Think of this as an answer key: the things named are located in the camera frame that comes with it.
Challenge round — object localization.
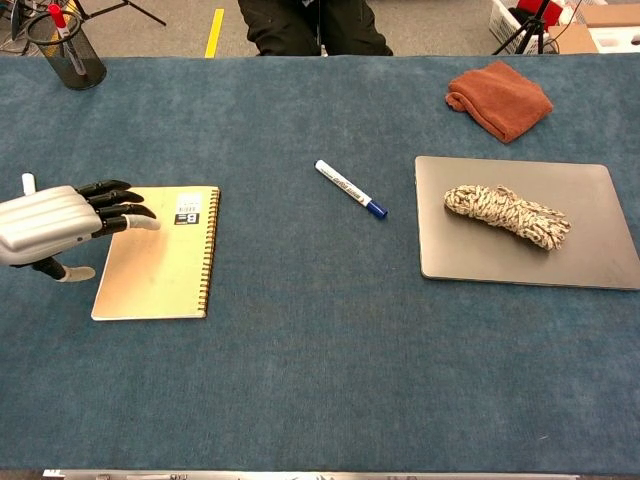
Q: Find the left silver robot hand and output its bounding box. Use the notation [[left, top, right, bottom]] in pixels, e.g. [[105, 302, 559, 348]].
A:
[[0, 179, 162, 284]]

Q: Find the yellow spiral notebook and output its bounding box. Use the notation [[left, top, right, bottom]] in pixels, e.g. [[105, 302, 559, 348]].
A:
[[90, 185, 222, 322]]

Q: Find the blue-capped white marker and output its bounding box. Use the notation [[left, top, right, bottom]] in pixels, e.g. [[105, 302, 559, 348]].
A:
[[313, 159, 389, 221]]

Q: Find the black mesh pen holder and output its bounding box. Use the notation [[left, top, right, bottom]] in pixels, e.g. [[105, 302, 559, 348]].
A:
[[26, 8, 108, 92]]

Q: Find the red capped marker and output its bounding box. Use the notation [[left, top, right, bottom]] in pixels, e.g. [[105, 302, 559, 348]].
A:
[[47, 3, 87, 77]]

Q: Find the black tripod leg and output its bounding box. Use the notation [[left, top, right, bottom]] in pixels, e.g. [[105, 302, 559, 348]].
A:
[[74, 0, 168, 27]]

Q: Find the yellow floor tape strip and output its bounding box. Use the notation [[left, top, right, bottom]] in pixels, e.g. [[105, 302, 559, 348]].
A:
[[204, 8, 226, 59]]

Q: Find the blue felt table cloth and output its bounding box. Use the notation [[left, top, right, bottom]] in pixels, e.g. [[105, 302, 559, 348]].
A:
[[0, 53, 640, 474]]

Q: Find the person in black trousers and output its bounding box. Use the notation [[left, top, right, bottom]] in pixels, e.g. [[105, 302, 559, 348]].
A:
[[237, 0, 395, 57]]

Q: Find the orange folded towel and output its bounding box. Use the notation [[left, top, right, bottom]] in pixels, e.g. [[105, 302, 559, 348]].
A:
[[444, 60, 555, 145]]

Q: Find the white plastic crate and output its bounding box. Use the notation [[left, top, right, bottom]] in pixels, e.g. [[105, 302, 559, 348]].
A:
[[488, 0, 546, 55]]

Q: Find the red box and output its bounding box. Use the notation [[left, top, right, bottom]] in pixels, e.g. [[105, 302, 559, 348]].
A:
[[516, 0, 564, 31]]

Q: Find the grey metal tray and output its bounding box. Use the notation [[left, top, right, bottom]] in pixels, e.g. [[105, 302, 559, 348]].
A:
[[414, 155, 640, 292]]

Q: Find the brown cardboard box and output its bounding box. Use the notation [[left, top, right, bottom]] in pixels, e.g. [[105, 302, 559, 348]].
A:
[[548, 23, 600, 55]]

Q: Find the white carton box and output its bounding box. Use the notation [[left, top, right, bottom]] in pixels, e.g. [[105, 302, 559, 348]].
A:
[[588, 27, 640, 55]]

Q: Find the aluminium table edge rail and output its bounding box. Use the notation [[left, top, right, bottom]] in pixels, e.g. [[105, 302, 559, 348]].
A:
[[42, 468, 581, 480]]

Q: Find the beige braided rope bundle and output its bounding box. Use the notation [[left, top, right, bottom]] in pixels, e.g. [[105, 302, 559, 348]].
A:
[[442, 183, 573, 253]]

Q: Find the black camera tripod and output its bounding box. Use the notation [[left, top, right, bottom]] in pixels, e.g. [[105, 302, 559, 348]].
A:
[[492, 0, 556, 56]]

